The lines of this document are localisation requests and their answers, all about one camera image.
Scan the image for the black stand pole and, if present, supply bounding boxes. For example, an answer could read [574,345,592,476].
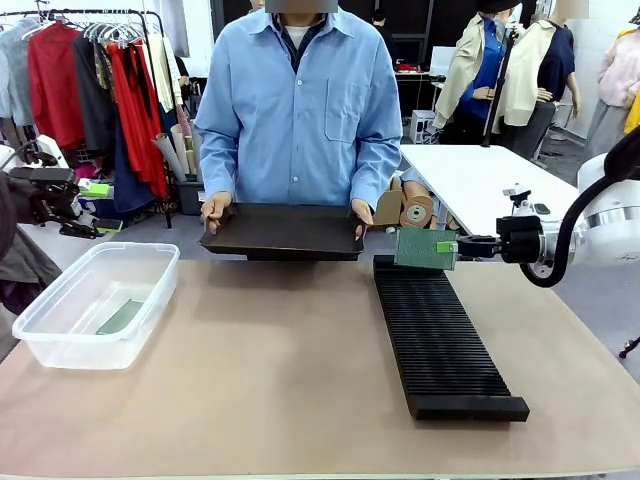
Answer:
[479,24,521,149]

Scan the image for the person's right forearm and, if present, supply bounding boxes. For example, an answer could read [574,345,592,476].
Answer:
[198,134,237,199]

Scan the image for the person's right hand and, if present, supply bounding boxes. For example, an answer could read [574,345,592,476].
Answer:
[200,192,234,236]

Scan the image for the black storage bin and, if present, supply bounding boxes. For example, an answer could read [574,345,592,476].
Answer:
[175,179,207,216]

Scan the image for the dark green PCB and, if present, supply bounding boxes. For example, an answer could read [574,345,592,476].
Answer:
[393,227,459,271]

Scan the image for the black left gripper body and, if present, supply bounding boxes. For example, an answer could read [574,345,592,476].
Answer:
[9,167,84,226]

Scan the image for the clear plastic storage box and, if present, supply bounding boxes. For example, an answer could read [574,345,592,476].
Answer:
[11,241,181,371]

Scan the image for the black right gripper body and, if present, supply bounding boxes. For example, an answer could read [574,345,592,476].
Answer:
[496,215,546,264]

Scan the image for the cardboard box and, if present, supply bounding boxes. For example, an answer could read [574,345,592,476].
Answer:
[372,177,404,231]

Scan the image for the grey paper roll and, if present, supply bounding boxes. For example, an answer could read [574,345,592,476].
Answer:
[152,132,187,182]

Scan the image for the mannequin with pink sweater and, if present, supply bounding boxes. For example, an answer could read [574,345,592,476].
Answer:
[582,27,640,161]

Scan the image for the grey hanging garment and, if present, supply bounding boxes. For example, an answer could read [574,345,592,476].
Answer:
[0,19,36,129]

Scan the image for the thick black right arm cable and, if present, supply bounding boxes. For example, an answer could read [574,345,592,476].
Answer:
[518,127,640,290]

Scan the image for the black metal clothes rack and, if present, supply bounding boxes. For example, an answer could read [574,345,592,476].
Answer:
[0,8,175,229]

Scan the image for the pale green PCB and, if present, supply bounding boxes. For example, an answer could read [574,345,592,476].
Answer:
[95,298,146,336]

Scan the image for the white table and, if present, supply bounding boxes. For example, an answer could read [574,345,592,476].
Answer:
[399,143,581,239]

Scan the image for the person's blue shirt torso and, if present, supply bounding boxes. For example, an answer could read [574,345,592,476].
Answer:
[193,7,404,211]

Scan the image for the red hanging shirt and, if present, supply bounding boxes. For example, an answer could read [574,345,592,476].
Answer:
[27,22,86,154]

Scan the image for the red hanging dress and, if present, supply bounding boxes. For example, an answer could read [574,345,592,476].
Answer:
[107,43,170,199]

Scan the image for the dark grey cloth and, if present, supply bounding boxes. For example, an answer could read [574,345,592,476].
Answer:
[0,224,64,314]

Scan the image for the mannequin with beige jacket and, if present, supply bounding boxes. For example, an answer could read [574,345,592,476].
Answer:
[432,0,511,146]

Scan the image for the person's left forearm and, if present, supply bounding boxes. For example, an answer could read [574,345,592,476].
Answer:
[349,139,403,207]

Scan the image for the person's left hand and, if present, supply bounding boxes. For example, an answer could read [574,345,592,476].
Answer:
[349,198,375,229]

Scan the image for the blue denim garment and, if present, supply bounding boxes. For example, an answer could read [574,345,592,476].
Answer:
[113,119,156,211]

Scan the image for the black hanging garment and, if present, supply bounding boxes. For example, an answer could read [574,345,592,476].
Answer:
[72,34,119,151]

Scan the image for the cream hanging garment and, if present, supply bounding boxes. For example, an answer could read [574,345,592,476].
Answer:
[147,34,184,114]

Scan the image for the mannequin with cream jacket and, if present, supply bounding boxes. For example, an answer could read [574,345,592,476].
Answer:
[502,9,584,161]

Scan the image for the white board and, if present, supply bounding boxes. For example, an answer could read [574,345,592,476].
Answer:
[429,45,459,76]

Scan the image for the black slotted PCB rack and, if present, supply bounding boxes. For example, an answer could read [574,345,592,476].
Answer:
[372,254,531,422]

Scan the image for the brown paper roll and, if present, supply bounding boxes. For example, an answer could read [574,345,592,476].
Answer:
[402,177,441,201]

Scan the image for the black plastic tray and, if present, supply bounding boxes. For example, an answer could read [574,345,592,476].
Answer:
[198,202,369,263]

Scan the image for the beige cardboard tube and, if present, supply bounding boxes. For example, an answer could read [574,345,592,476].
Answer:
[169,123,194,176]
[188,127,202,181]

